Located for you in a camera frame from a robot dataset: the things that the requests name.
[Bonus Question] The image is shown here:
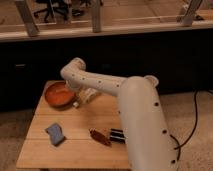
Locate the clear plastic bottle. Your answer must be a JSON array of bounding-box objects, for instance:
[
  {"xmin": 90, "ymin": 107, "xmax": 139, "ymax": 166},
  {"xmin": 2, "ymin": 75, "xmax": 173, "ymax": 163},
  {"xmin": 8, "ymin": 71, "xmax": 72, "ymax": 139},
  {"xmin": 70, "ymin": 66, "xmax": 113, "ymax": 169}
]
[{"xmin": 73, "ymin": 88, "xmax": 100, "ymax": 108}]

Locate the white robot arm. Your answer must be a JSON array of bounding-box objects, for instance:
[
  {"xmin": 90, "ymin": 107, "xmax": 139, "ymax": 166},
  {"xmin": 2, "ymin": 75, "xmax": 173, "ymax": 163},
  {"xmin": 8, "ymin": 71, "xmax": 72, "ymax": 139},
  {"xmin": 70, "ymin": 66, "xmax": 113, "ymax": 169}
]
[{"xmin": 60, "ymin": 58, "xmax": 179, "ymax": 171}]

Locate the orange ceramic bowl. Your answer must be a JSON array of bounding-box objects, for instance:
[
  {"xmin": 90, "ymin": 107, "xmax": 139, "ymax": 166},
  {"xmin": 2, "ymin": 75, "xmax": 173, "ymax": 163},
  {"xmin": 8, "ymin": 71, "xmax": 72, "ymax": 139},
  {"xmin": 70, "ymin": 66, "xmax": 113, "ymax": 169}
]
[{"xmin": 44, "ymin": 82, "xmax": 76, "ymax": 107}]

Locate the wooden table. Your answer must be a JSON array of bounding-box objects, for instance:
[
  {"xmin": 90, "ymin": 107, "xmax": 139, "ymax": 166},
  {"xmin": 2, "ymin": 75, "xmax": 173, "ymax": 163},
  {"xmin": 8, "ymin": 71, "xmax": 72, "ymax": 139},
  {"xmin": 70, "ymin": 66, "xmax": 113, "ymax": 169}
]
[{"xmin": 15, "ymin": 79, "xmax": 134, "ymax": 171}]

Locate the brown eggplant toy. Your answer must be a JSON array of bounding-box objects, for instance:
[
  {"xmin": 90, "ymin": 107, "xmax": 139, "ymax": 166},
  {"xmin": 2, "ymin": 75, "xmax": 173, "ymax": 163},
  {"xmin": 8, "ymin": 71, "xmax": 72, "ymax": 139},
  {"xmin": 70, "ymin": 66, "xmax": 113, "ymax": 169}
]
[{"xmin": 90, "ymin": 129, "xmax": 111, "ymax": 146}]

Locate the clear plastic cup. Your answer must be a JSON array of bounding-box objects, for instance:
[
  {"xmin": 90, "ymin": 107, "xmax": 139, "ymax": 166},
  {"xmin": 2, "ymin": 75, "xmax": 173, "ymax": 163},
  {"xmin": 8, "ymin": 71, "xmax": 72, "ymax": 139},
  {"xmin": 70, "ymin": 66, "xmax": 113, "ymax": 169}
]
[{"xmin": 144, "ymin": 75, "xmax": 159, "ymax": 87}]

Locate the black office chair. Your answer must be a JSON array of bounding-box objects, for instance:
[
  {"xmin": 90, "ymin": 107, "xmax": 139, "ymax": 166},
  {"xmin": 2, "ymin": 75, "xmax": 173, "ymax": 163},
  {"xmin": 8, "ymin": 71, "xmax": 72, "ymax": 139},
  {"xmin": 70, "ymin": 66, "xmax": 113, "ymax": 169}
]
[{"xmin": 33, "ymin": 0, "xmax": 69, "ymax": 23}]

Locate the left grey metal post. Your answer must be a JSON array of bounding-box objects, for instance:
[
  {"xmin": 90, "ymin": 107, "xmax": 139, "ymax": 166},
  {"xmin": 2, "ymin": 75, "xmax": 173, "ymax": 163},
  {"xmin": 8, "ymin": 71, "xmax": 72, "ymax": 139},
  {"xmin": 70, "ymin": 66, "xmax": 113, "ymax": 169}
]
[{"xmin": 14, "ymin": 0, "xmax": 39, "ymax": 37}]

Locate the grey metal post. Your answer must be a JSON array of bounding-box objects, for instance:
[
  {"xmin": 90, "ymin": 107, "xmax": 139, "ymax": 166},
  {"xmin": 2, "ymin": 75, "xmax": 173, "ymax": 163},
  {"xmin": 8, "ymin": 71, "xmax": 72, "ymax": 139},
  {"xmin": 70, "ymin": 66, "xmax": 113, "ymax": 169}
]
[
  {"xmin": 91, "ymin": 0, "xmax": 101, "ymax": 33},
  {"xmin": 181, "ymin": 0, "xmax": 203, "ymax": 27},
  {"xmin": 14, "ymin": 0, "xmax": 39, "ymax": 37}
]

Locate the middle grey metal post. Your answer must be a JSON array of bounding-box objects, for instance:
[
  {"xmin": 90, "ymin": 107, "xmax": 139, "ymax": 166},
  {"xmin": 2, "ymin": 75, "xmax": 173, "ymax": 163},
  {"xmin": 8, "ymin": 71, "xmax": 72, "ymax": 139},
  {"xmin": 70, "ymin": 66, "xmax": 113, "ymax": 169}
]
[{"xmin": 91, "ymin": 0, "xmax": 101, "ymax": 33}]

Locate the black power cable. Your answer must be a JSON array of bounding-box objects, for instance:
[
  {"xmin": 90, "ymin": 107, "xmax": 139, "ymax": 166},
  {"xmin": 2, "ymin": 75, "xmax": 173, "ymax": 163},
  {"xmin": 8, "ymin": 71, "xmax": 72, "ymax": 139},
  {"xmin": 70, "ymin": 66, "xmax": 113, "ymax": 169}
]
[{"xmin": 169, "ymin": 90, "xmax": 200, "ymax": 161}]

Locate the right grey metal post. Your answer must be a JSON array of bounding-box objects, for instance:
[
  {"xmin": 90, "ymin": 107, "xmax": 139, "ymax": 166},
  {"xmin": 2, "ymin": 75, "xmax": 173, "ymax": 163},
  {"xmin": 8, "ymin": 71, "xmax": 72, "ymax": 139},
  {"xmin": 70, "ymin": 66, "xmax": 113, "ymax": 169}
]
[{"xmin": 181, "ymin": 0, "xmax": 203, "ymax": 27}]

